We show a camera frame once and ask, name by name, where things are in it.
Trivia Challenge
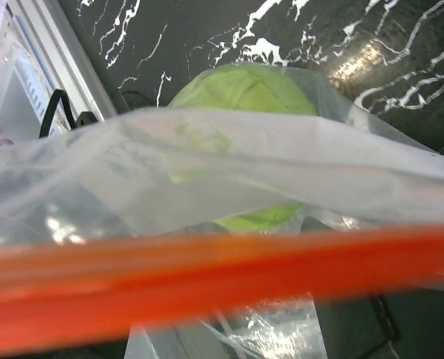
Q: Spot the black marble pattern mat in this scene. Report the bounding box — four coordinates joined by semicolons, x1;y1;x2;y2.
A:
61;0;444;155

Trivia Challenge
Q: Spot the clear zip top bag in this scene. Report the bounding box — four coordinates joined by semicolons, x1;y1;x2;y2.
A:
0;66;444;358

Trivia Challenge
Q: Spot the pale green fake cabbage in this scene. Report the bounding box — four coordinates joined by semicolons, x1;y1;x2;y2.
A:
168;64;318;233

